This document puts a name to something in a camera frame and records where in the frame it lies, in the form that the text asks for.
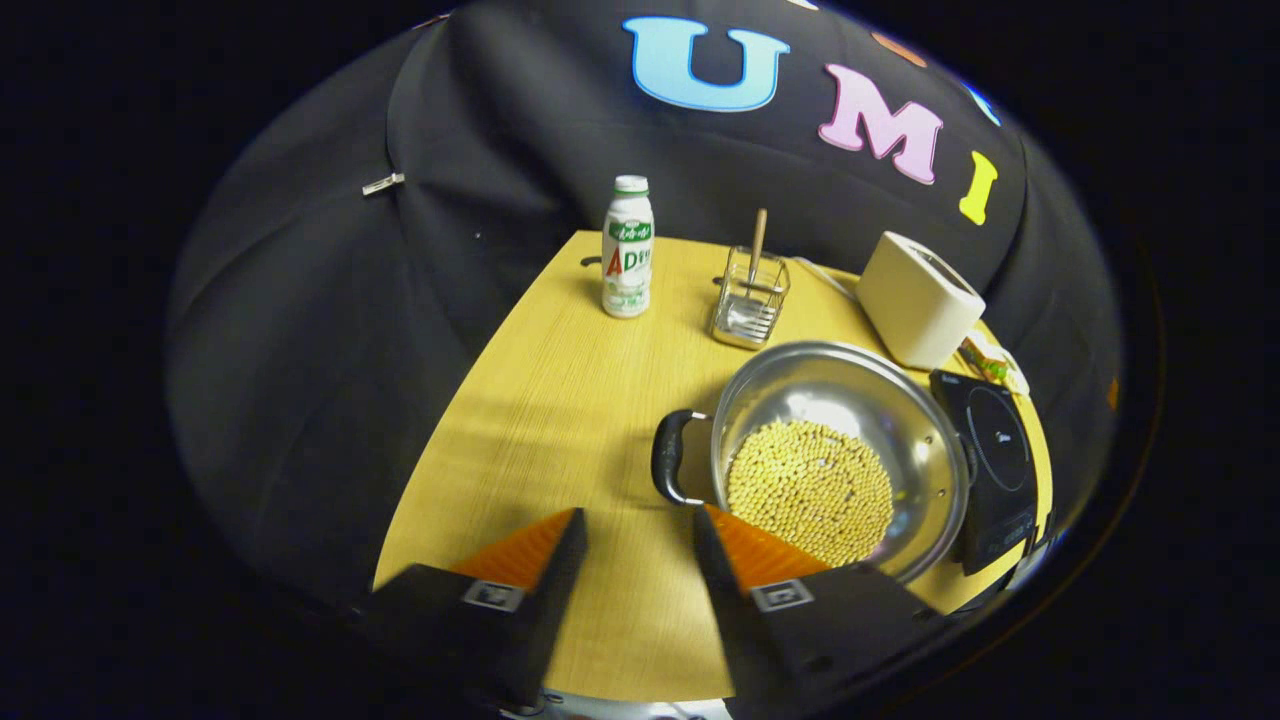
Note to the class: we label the white clothes peg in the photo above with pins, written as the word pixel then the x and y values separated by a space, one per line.
pixel 383 184

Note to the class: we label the black induction cooktop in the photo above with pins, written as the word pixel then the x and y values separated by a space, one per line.
pixel 1000 450

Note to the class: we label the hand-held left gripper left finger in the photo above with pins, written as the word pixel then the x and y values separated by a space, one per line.
pixel 545 610

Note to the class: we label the white toaster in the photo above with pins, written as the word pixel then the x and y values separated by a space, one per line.
pixel 915 300

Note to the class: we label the white green-label drink bottle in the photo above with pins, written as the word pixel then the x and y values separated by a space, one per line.
pixel 628 260

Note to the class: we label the wooden stick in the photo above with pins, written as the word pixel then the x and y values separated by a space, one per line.
pixel 758 245

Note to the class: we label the sandwich on white plate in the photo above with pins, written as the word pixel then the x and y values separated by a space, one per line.
pixel 990 362

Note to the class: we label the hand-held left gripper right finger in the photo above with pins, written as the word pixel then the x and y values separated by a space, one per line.
pixel 725 600

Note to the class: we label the pile of yellow soybeans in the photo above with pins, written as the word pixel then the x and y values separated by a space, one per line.
pixel 810 490

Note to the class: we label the black backdrop cloth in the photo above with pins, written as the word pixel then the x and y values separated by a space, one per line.
pixel 330 330

